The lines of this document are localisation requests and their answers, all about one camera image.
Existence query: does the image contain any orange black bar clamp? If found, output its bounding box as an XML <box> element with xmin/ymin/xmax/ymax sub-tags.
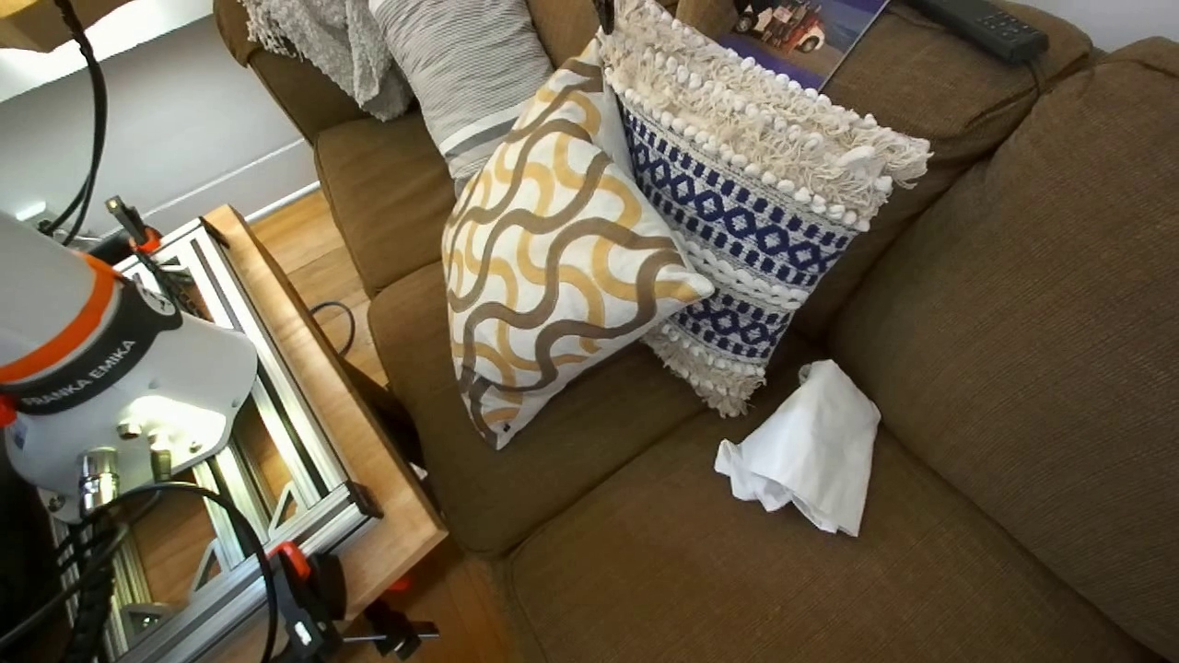
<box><xmin>265</xmin><ymin>542</ymin><xmax>440</xmax><ymax>663</ymax></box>

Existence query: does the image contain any black cable bundle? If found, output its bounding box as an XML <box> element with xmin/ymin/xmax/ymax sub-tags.
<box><xmin>0</xmin><ymin>477</ymin><xmax>283</xmax><ymax>663</ymax></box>

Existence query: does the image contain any gold wave pattern pillow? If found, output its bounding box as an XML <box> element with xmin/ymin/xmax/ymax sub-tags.
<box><xmin>442</xmin><ymin>44</ymin><xmax>715</xmax><ymax>448</ymax></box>

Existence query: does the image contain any wooden side table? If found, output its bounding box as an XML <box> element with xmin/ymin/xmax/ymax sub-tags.
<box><xmin>203</xmin><ymin>204</ymin><xmax>445</xmax><ymax>619</ymax></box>

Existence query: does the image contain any brown fabric sofa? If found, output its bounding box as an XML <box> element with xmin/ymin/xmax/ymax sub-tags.
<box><xmin>237</xmin><ymin>7</ymin><xmax>1179</xmax><ymax>663</ymax></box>

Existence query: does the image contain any blue white tufted pillow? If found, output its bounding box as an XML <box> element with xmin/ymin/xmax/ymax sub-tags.
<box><xmin>598</xmin><ymin>0</ymin><xmax>931</xmax><ymax>416</ymax></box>

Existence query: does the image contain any orange handled clamp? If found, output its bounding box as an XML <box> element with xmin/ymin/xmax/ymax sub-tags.
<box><xmin>108</xmin><ymin>196</ymin><xmax>163</xmax><ymax>258</ymax></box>

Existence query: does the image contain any grey knitted throw blanket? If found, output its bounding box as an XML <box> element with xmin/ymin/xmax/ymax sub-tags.
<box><xmin>240</xmin><ymin>0</ymin><xmax>411</xmax><ymax>122</ymax></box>

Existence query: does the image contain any blue paperback book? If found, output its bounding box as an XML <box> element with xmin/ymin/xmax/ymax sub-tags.
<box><xmin>722</xmin><ymin>0</ymin><xmax>887</xmax><ymax>88</ymax></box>

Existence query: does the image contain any white orange robot arm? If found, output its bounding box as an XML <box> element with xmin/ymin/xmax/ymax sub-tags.
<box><xmin>0</xmin><ymin>222</ymin><xmax>257</xmax><ymax>497</ymax></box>

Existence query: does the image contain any grey striped pillow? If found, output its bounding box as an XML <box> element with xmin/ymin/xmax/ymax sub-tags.
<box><xmin>367</xmin><ymin>0</ymin><xmax>551</xmax><ymax>185</ymax></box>

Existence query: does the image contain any black remote control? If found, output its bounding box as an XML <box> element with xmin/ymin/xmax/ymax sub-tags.
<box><xmin>905</xmin><ymin>0</ymin><xmax>1045</xmax><ymax>64</ymax></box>

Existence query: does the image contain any black hanging cable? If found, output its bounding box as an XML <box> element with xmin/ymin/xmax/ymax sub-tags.
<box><xmin>36</xmin><ymin>0</ymin><xmax>109</xmax><ymax>241</ymax></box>

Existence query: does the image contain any aluminium extrusion frame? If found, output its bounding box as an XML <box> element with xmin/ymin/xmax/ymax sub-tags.
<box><xmin>102</xmin><ymin>222</ymin><xmax>377</xmax><ymax>663</ymax></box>

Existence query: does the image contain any white crumpled cloth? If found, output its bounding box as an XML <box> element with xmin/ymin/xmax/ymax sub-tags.
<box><xmin>715</xmin><ymin>360</ymin><xmax>879</xmax><ymax>538</ymax></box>

